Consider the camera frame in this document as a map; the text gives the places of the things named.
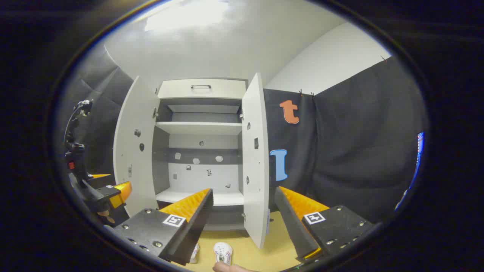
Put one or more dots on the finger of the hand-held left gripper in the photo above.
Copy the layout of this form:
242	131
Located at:
103	181
120	192

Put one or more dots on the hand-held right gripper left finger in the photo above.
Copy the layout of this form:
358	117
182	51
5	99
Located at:
196	226

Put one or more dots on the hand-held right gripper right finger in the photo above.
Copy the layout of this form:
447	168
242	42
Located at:
291	223

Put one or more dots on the white canvas shoe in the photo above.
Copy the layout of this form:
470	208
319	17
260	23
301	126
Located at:
195	254
223	252

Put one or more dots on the white shoe cabinet door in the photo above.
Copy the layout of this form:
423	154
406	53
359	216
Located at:
257	170
132	158

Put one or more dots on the white shoe cabinet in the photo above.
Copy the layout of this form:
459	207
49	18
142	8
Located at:
200	128

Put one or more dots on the white cabinet drawer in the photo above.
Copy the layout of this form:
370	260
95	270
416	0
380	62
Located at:
181	90

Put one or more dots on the black backdrop cloth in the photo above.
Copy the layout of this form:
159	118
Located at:
359	151

